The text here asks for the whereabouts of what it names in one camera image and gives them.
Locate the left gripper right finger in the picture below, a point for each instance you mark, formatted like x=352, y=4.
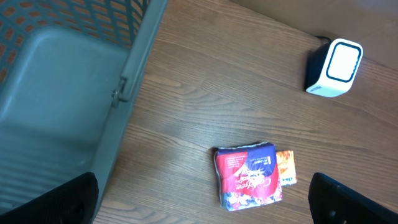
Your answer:
x=332, y=202

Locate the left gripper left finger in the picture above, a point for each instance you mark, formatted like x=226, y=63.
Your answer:
x=74, y=202

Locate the small orange packet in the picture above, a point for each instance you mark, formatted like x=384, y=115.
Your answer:
x=286, y=167

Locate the purple red pad package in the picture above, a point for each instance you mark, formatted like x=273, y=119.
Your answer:
x=248, y=176

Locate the white barcode scanner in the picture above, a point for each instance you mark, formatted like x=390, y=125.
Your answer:
x=332, y=68

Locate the dark grey plastic basket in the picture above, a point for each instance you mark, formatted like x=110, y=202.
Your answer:
x=71, y=71

